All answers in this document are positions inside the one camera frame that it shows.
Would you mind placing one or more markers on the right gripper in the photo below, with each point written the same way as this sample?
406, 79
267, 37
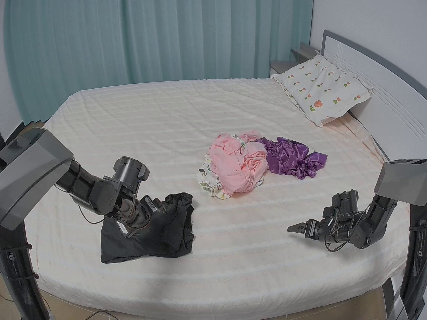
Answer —
318, 230

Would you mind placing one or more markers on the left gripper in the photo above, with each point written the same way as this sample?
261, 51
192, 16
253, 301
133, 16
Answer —
140, 217

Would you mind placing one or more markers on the black T-shirt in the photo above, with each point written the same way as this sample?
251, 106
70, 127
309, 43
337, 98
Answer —
150, 242

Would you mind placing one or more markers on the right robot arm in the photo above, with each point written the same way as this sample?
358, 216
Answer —
400, 178

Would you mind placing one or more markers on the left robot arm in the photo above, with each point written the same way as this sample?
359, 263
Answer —
33, 165

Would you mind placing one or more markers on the bed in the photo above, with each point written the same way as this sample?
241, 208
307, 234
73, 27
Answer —
166, 118

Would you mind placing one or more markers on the white printed garment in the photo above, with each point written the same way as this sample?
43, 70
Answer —
208, 182

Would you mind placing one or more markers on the purple garment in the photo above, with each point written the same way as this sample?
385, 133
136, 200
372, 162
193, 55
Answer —
287, 155

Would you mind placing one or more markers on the pink garment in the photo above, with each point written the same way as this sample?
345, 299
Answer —
233, 168

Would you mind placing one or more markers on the white printed pillow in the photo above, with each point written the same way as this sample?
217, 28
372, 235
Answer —
320, 85

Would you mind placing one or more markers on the grey white bedside table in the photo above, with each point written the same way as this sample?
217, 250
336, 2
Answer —
278, 66

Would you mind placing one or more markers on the blue-green curtain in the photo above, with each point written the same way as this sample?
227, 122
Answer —
100, 45

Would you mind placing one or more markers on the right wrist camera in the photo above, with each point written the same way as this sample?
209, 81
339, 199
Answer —
328, 212

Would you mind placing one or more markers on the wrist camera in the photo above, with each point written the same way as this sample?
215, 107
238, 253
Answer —
328, 212
143, 172

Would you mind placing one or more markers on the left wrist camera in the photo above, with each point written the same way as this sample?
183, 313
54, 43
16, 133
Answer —
143, 172

